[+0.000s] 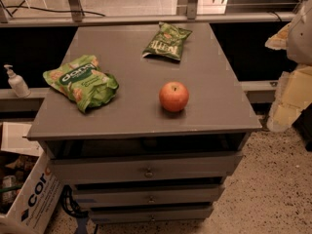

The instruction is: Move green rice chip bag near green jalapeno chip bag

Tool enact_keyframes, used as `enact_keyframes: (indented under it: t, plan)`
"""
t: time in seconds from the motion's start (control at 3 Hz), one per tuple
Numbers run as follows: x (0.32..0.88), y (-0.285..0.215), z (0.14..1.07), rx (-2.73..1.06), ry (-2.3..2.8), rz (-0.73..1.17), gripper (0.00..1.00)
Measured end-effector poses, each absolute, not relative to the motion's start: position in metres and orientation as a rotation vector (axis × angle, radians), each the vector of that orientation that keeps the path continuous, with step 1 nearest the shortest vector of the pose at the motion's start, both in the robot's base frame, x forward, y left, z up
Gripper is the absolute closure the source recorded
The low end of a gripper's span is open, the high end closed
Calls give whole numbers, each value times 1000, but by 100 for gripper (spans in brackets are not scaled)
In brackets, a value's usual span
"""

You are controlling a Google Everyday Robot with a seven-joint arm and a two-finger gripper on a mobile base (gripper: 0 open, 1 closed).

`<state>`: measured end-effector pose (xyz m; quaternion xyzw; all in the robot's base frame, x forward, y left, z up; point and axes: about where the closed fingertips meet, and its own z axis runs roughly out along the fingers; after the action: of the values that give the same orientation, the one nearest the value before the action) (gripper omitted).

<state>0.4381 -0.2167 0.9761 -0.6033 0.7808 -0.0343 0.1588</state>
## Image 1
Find green rice chip bag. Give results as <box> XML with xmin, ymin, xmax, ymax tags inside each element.
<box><xmin>43</xmin><ymin>55</ymin><xmax>119</xmax><ymax>113</ymax></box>

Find grey drawer cabinet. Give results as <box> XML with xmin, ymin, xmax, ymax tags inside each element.
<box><xmin>29</xmin><ymin>23</ymin><xmax>260</xmax><ymax>223</ymax></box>

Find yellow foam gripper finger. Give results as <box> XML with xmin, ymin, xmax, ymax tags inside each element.
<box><xmin>265</xmin><ymin>23</ymin><xmax>291</xmax><ymax>50</ymax></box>
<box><xmin>266</xmin><ymin>64</ymin><xmax>312</xmax><ymax>133</ymax></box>

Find red apple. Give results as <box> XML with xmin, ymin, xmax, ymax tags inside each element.
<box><xmin>159</xmin><ymin>82</ymin><xmax>189</xmax><ymax>112</ymax></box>

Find black cables under cabinet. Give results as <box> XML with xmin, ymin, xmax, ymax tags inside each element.
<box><xmin>59</xmin><ymin>184</ymin><xmax>90</xmax><ymax>219</ymax></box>

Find green jalapeno chip bag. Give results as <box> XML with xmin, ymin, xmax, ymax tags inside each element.
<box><xmin>142</xmin><ymin>21</ymin><xmax>192</xmax><ymax>61</ymax></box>

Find white pump bottle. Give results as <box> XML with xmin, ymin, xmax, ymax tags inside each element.
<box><xmin>4</xmin><ymin>64</ymin><xmax>30</xmax><ymax>98</ymax></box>

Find white cardboard box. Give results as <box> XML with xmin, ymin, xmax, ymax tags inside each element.
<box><xmin>0</xmin><ymin>122</ymin><xmax>62</xmax><ymax>234</ymax></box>

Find metal window frame rail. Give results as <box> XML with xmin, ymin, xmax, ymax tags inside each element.
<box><xmin>0</xmin><ymin>0</ymin><xmax>307</xmax><ymax>27</ymax></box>

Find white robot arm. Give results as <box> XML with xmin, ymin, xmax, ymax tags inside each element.
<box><xmin>265</xmin><ymin>0</ymin><xmax>312</xmax><ymax>132</ymax></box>

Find black cable on ledge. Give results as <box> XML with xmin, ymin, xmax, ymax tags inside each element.
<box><xmin>0</xmin><ymin>0</ymin><xmax>106</xmax><ymax>18</ymax></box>

